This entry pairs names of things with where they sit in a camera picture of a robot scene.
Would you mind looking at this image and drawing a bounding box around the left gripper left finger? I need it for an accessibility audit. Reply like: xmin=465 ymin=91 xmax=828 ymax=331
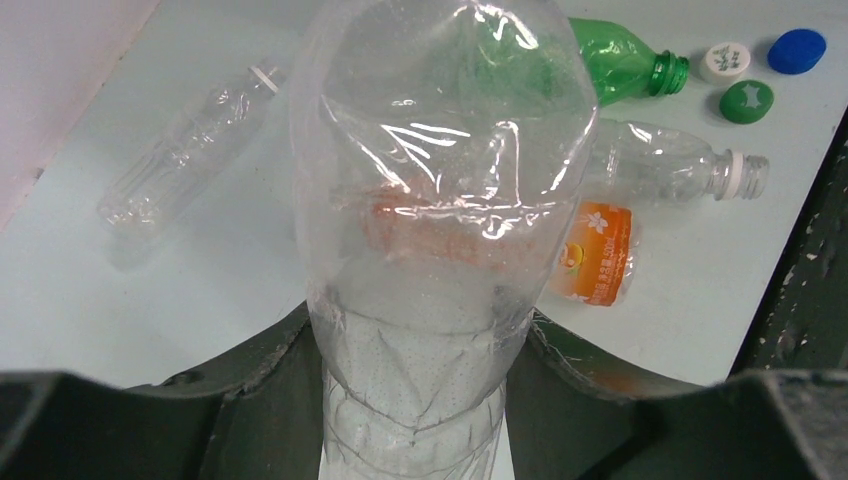
xmin=1 ymin=305 xmax=323 ymax=479

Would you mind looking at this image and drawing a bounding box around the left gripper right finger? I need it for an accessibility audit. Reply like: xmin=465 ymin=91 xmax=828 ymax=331
xmin=506 ymin=312 xmax=847 ymax=479

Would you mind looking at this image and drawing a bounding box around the orange label bottle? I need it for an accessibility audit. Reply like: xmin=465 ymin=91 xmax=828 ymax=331
xmin=547 ymin=202 xmax=640 ymax=307

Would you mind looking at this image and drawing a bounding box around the green plastic bottle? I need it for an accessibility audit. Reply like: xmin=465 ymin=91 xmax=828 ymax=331
xmin=569 ymin=18 xmax=690 ymax=107

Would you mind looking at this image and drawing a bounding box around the green bottle cap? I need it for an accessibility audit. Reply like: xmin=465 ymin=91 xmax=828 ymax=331
xmin=719 ymin=80 xmax=775 ymax=125

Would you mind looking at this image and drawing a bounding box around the white bottle cap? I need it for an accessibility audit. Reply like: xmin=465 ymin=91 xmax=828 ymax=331
xmin=698 ymin=42 xmax=751 ymax=85

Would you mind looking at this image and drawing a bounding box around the blue bottle cap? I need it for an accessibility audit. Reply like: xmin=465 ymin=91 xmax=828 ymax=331
xmin=767 ymin=28 xmax=827 ymax=75

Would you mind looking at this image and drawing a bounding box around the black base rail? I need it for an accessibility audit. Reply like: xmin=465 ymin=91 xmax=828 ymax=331
xmin=730 ymin=118 xmax=847 ymax=375

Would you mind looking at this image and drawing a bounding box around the clear bottle white ring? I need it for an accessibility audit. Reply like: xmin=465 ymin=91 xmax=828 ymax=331
xmin=582 ymin=119 xmax=771 ymax=203

